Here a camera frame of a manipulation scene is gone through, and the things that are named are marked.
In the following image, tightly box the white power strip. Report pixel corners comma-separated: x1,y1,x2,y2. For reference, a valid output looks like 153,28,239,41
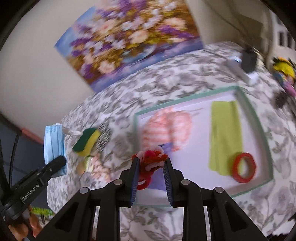
226,56,259,86

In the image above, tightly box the pink floral fabric scrunchie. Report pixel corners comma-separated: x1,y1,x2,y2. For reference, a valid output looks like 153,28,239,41
90,154,112,183

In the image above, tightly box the blue face mask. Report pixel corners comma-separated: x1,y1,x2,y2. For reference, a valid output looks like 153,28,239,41
43,122,83,178

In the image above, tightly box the person's left hand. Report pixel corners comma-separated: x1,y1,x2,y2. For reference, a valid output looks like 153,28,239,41
9,206,43,241

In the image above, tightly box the yellow green sponge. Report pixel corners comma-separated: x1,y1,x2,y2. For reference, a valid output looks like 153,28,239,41
72,128,101,157

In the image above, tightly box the purple plastic packet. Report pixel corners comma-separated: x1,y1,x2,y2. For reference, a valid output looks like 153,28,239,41
148,143,173,191

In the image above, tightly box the green cloth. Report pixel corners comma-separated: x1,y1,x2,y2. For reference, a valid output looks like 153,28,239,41
209,101,243,176

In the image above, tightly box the red tape roll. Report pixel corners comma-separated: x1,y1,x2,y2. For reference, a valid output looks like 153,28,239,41
231,152,257,184

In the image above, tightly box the green tissue pack front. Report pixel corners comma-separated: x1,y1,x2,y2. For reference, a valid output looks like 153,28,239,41
84,156,96,173

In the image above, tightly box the black power adapter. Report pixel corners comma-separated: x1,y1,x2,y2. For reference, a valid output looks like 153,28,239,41
241,46,257,74

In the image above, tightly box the yellow plush toy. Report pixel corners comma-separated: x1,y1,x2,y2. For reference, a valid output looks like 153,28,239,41
273,57,295,79

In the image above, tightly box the pink white fuzzy sock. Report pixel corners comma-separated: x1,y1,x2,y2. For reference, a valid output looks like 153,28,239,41
142,108,193,152

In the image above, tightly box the red pink yarn flower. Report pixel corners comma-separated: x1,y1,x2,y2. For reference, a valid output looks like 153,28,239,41
132,146,168,190

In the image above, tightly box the flower bouquet canvas painting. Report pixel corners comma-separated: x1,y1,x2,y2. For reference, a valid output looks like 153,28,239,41
55,1,203,92

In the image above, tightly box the white tray teal rim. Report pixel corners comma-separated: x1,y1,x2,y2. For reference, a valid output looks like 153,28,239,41
133,86,273,198

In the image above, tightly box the black white patterned scrunchie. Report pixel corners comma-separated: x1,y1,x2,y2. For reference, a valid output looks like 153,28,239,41
95,122,112,152

